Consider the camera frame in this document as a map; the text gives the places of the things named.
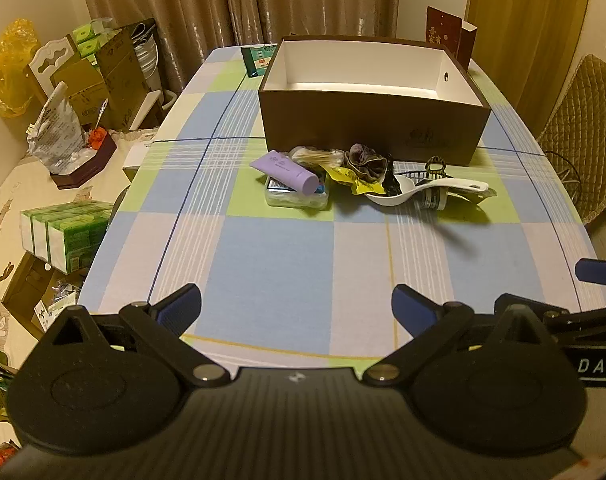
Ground white stacked bowls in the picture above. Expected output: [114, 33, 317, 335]
[133, 40, 159, 81]

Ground green printed packet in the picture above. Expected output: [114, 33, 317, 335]
[240, 44, 279, 78]

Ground yellow plastic bag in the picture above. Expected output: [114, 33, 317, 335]
[0, 19, 41, 118]

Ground dark red gift bag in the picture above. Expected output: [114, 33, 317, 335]
[425, 6, 478, 68]

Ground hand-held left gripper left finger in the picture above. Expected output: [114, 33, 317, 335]
[33, 283, 231, 388]

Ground white spoon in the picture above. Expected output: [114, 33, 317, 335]
[365, 175, 490, 207]

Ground black cable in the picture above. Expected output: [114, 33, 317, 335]
[543, 150, 584, 201]

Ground brown shiny curtain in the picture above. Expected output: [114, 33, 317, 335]
[76, 0, 401, 96]

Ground small cardboard box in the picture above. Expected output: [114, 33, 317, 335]
[50, 57, 109, 126]

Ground purple tube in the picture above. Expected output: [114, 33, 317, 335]
[250, 151, 320, 196]

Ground large printed cardboard box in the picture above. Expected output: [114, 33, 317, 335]
[96, 27, 151, 131]

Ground chair with quilted cushion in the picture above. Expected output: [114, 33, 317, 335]
[535, 54, 606, 226]

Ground clear printed plastic bag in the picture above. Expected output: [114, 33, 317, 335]
[26, 80, 89, 168]

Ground white carton with handle cutout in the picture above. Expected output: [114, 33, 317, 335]
[23, 35, 79, 106]

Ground open cardboard box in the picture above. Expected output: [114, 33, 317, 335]
[0, 250, 84, 341]

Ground dark brown scrunchie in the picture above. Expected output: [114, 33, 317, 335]
[344, 143, 390, 186]

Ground black tube white cap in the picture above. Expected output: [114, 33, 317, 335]
[415, 186, 496, 211]

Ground brown cardboard box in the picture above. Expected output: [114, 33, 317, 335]
[258, 36, 492, 167]

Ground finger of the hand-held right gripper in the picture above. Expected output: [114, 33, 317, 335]
[575, 258, 606, 301]
[544, 302, 606, 345]

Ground clear plastic box blue label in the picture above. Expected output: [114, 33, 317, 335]
[264, 174, 330, 211]

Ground green tissue pack bundle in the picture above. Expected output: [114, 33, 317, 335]
[20, 200, 114, 275]

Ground cotton swab bag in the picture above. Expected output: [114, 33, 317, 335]
[289, 146, 344, 171]

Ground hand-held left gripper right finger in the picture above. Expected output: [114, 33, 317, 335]
[364, 283, 561, 388]

